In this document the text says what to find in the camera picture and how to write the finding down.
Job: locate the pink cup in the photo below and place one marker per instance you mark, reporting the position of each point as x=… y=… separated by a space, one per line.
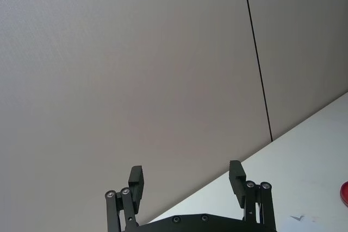
x=344 y=194

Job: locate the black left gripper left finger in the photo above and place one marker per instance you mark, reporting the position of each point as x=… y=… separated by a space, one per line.
x=135 y=188

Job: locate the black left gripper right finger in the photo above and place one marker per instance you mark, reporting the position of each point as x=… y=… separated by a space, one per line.
x=239 y=188

